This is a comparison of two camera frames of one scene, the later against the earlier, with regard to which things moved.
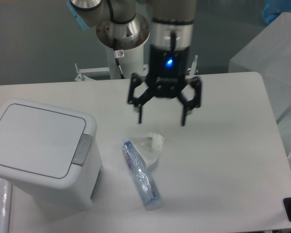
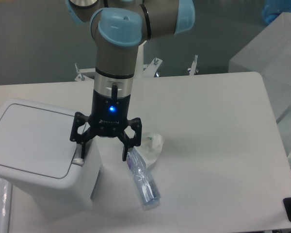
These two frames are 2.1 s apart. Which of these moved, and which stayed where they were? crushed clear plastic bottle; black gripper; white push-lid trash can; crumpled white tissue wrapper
Moved: black gripper
Stayed: white push-lid trash can; crushed clear plastic bottle; crumpled white tissue wrapper
